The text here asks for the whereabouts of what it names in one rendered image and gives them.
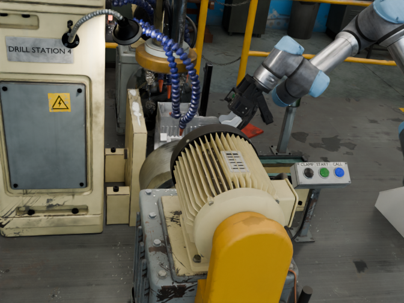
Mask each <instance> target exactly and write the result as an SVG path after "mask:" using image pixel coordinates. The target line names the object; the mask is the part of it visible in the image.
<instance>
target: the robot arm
mask: <svg viewBox="0 0 404 303"><path fill-rule="evenodd" d="M376 42H378V43H379V45H380V46H385V47H386V48H387V49H388V51H389V53H390V54H391V56H392V57H393V60H394V62H395V63H396V65H397V67H398V68H399V70H400V72H401V74H402V75H403V77H404V0H374V2H373V3H371V4H370V5H369V6H368V7H367V8H365V9H364V10H363V11H362V12H360V13H359V14H357V15H356V16H355V17H354V18H353V19H352V20H351V21H350V23H349V24H348V25H347V26H346V27H345V28H344V29H343V30H342V31H341V32H339V33H338V34H337V35H336V37H335V40H334V41H333V42H332V43H330V44H329V45H328V46H327V47H326V48H324V49H323V50H322V51H320V52H319V53H318V54H317V55H315V56H314V57H313V58H312V59H311V60H307V59H306V58H304V56H302V53H303V51H304V48H303V47H302V46H301V45H300V44H298V43H297V42H296V41H294V39H292V38H291V37H289V36H287V35H286V36H284V37H283V38H282V39H281V40H280V41H279V42H278V43H277V45H275V46H274V48H273V49H272V51H271V52H270V54H269V55H268V56H267V57H266V59H265V60H264V61H263V62H262V63H261V64H260V66H259V67H258V69H257V70H256V71H255V72H254V76H251V75H249V74H246V75H245V77H244V78H243V79H242V80H241V82H240V83H239V85H238V86H237V87H233V88H232V89H231V91H230V92H229V93H228V94H227V96H226V97H225V98H224V100H225V101H227V102H228V108H229V110H231V113H229V114H228V115H221V116H220V117H219V121H220V122H221V124H228V125H231V126H234V127H236V128H238V129H239V130H242V129H243V128H244V127H245V126H246V125H247V124H248V123H249V122H250V120H251V119H252V118H253V116H254V115H255V114H256V112H257V108H259V110H260V113H261V114H260V116H261V119H262V120H263V122H264V123H266V125H268V124H271V123H273V122H274V121H273V116H272V113H271V112H270V110H269V108H268V106H267V103H266V101H265V98H264V95H263V93H262V92H263V91H264V92H265V93H267V94H269V92H270V91H271V89H273V88H274V87H275V86H276V84H277V83H278V82H279V81H280V80H281V79H282V77H283V76H284V75H286V76H287V79H285V80H284V81H282V83H280V84H278V85H277V86H276V87H275V88H274V89H273V91H272V100H273V101H274V103H275V104H276V105H278V106H280V107H286V106H289V105H291V104H292V103H293V102H295V101H297V100H298V99H300V98H301V97H302V96H304V95H306V94H307V93H308V94H309V95H311V96H313V97H318V96H320V95H321V94H322V93H323V92H324V91H325V90H326V88H327V86H328V85H329V77H328V76H327V74H328V73H329V72H331V71H332V70H333V69H335V68H336V67H337V66H338V65H339V64H340V63H342V62H343V61H344V60H345V59H346V58H348V57H352V56H354V55H356V54H357V53H358V52H359V51H361V50H363V49H365V48H366V47H368V46H370V45H372V44H373V43H376ZM232 91H233V92H235V94H233V95H232V98H231V97H229V98H228V95H229V94H230V93H231V92H232ZM241 117H242V118H241ZM398 131H399V139H400V144H401V148H402V154H403V160H404V121H403V122H402V123H401V124H400V125H399V127H398Z"/></svg>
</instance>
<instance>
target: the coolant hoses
mask: <svg viewBox="0 0 404 303"><path fill-rule="evenodd" d="M127 3H130V4H131V3H132V4H136V5H139V6H140V7H142V8H143V9H145V11H146V12H147V14H148V16H149V18H150V21H151V24H152V26H151V25H150V24H149V22H146V23H145V22H144V20H143V19H140V20H138V19H136V18H135V17H134V18H133V20H135V21H136V22H138V23H140V24H141V26H142V28H143V33H142V34H145V35H146V36H151V38H152V39H154V38H156V40H157V41H161V46H163V50H164V51H165V52H166V53H165V56H167V57H168V58H167V61H168V62H169V65H168V66H169V67H170V68H171V69H170V72H171V73H172V74H171V75H166V78H167V79H166V82H167V83H166V86H167V92H168V99H170V95H171V87H172V109H173V111H172V112H170V113H169V115H171V116H172V118H175V119H179V118H180V117H181V118H180V120H179V128H180V133H179V135H180V136H181V135H182V133H183V131H184V129H185V128H186V124H187V123H189V122H190V121H191V120H192V119H193V118H194V116H195V115H196V112H197V111H198V104H199V102H200V101H199V99H200V90H199V89H200V88H201V87H200V85H199V84H200V80H199V79H198V78H199V76H198V75H197V74H196V72H197V70H196V69H195V68H194V64H193V63H191V59H190V58H188V54H187V53H186V52H185V53H184V51H183V48H182V47H180V46H179V44H178V43H175V42H174V40H173V39H169V38H168V36H167V35H166V36H164V35H165V34H164V33H162V32H160V30H159V29H156V28H155V26H154V25H153V13H154V9H153V8H152V7H151V5H152V6H154V3H155V0H105V9H108V10H109V9H110V10H112V6H114V7H118V6H119V7H121V6H122V5H127ZM148 3H149V4H148ZM116 24H117V23H116V22H115V18H114V16H112V15H105V40H111V41H113V39H112V32H113V29H114V26H116ZM188 32H189V29H188V24H186V20H185V31H184V38H185V39H184V41H185V42H186V43H187V44H188V45H189V47H190V45H191V43H190V40H191V39H190V38H189V36H190V34H188ZM171 48H172V50H171ZM173 51H175V52H176V55H179V56H180V60H183V64H184V65H186V70H188V75H186V76H187V80H188V76H189V75H190V80H191V81H192V82H191V84H192V97H191V98H192V99H191V104H190V108H189V111H188V112H187V114H186V115H184V116H182V113H181V112H180V89H179V87H180V84H179V82H180V79H179V78H178V77H179V76H180V75H179V73H178V68H177V67H176V65H177V63H176V62H175V59H176V58H175V57H174V56H173V53H174V52H173ZM187 80H186V82H187ZM158 83H159V91H160V92H162V86H163V83H164V74H161V73H158Z"/></svg>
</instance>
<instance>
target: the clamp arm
mask: <svg viewBox="0 0 404 303"><path fill-rule="evenodd" d="M212 69H213V65H212V63H206V66H205V67H204V68H203V71H204V80H203V89H202V94H201V103H200V109H198V113H199V116H203V117H206V113H207V105H208V99H209V91H210V83H211V78H212Z"/></svg>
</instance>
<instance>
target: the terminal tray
mask: <svg viewBox="0 0 404 303"><path fill-rule="evenodd" d="M161 103H163V104H161ZM190 104H191V103H180V112H181V113H182V116H184V115H186V114H187V112H188V111H189V108H190ZM172 111H173V109H172V102H158V110H157V125H158V124H159V125H158V130H159V134H160V133H167V136H170V137H172V136H173V137H176V136H177V137H179V136H180V135H179V133H180V128H179V120H180V118H181V117H180V118H179V119H175V118H172V116H171V115H169V113H170V112H172ZM163 114H166V115H163ZM196 115H197V116H194V118H193V119H192V120H191V121H190V122H189V123H187V124H186V128H185V129H184V131H183V133H182V135H181V137H183V136H185V135H186V134H188V133H189V132H191V131H192V130H194V129H196V128H198V124H199V119H200V117H199V115H198V112H196Z"/></svg>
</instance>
